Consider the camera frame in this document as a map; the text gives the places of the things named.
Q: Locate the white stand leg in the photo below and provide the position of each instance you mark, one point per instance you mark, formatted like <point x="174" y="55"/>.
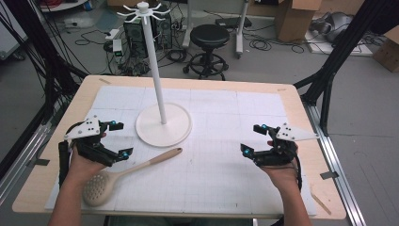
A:
<point x="187" y="25"/>
<point x="241" y="31"/>

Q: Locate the black round stool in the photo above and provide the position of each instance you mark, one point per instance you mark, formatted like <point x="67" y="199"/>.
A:
<point x="209" y="36"/>

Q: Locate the thin wooden stick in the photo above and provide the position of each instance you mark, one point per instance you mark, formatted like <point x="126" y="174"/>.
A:
<point x="320" y="203"/>

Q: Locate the grey tape piece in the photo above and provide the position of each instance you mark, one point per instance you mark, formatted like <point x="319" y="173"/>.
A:
<point x="329" y="175"/>
<point x="41" y="162"/>

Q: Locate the small cardboard box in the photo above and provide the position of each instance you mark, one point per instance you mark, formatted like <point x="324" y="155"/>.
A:
<point x="387" y="51"/>

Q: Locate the white power adapter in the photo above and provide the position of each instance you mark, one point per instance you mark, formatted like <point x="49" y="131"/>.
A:
<point x="117" y="47"/>

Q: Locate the white grid mat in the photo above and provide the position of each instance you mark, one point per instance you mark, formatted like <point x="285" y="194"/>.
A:
<point x="213" y="175"/>

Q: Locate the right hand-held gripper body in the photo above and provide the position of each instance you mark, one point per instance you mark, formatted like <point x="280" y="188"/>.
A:
<point x="282" y="147"/>

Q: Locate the beige slotted spoon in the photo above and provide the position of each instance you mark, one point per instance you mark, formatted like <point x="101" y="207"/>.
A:
<point x="103" y="185"/>

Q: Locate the black computer tower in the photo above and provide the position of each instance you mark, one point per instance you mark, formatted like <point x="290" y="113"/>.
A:
<point x="136" y="34"/>

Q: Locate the black metal frame stand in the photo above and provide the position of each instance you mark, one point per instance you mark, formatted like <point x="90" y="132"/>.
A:
<point x="332" y="62"/>
<point x="47" y="62"/>

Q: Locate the person's right hand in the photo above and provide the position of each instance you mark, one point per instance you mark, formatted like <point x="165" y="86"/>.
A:
<point x="284" y="175"/>

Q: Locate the white floor board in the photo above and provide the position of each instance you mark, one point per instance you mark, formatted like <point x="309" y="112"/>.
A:
<point x="345" y="48"/>

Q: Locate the flat black device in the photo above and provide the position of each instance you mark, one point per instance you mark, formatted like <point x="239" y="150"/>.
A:
<point x="233" y="22"/>

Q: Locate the white hook rack stand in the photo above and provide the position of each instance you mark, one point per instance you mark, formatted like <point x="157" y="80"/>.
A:
<point x="163" y="128"/>

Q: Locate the white power strip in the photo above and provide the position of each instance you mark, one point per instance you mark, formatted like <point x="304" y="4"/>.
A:
<point x="112" y="34"/>

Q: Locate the aluminium rail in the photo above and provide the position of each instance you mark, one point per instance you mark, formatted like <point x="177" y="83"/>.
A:
<point x="338" y="169"/>
<point x="22" y="160"/>

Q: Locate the person's left hand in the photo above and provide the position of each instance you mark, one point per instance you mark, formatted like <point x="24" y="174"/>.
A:
<point x="81" y="169"/>

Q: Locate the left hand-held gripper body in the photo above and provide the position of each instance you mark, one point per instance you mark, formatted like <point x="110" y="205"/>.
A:
<point x="89" y="146"/>

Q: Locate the tall cardboard box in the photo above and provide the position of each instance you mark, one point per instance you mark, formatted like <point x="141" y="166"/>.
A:
<point x="295" y="22"/>

